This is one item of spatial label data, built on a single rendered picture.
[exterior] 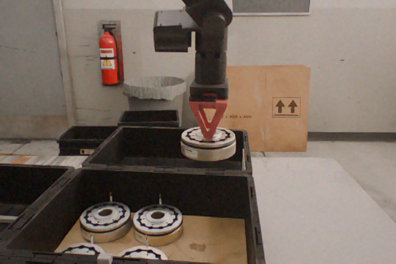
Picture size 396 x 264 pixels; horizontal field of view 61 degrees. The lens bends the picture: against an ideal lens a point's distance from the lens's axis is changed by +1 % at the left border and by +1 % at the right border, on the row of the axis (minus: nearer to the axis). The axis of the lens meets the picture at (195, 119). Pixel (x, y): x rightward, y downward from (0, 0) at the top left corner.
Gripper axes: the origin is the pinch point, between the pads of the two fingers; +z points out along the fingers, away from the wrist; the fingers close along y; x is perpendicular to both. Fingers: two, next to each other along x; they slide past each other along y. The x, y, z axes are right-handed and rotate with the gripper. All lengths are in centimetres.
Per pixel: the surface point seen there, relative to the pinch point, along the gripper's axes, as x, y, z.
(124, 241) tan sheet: -16.1, 4.0, 22.9
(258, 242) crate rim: 8.8, 15.2, 12.8
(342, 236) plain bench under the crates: 35, -21, 35
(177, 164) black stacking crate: -11.1, -32.9, 22.5
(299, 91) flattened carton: 71, -263, 44
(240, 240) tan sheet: 6.9, 1.3, 22.7
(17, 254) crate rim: -26.3, 21.2, 13.3
